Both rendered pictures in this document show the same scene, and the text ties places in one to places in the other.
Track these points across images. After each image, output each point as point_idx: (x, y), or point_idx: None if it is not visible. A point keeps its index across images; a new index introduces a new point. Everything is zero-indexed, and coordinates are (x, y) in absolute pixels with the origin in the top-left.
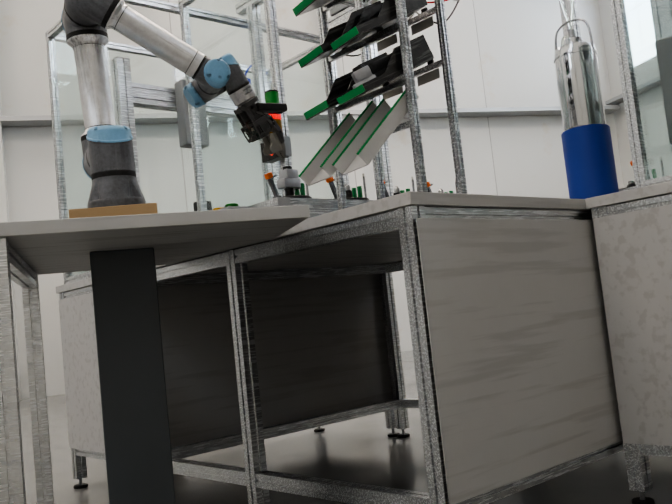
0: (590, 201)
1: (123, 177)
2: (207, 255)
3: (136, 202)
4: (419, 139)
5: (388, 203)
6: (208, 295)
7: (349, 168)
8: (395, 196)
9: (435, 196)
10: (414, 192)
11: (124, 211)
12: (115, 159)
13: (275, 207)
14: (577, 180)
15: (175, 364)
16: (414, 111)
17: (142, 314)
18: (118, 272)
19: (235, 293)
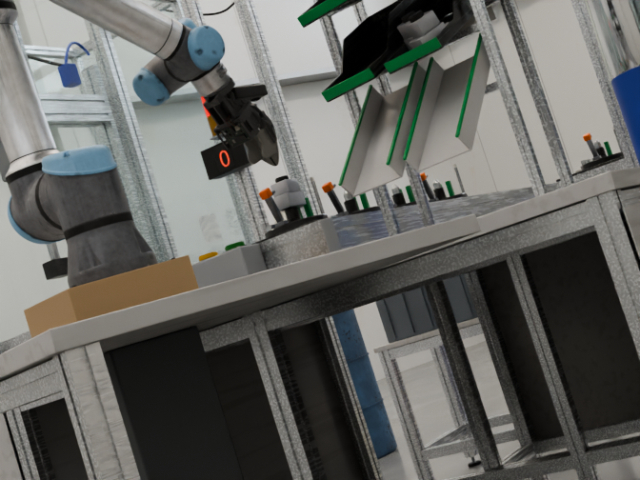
0: None
1: (125, 225)
2: (205, 329)
3: (152, 260)
4: (516, 105)
5: (572, 193)
6: None
7: (427, 160)
8: (584, 182)
9: (627, 174)
10: (613, 171)
11: (148, 276)
12: (109, 198)
13: (438, 225)
14: None
15: None
16: (503, 67)
17: (206, 432)
18: (157, 374)
19: (276, 376)
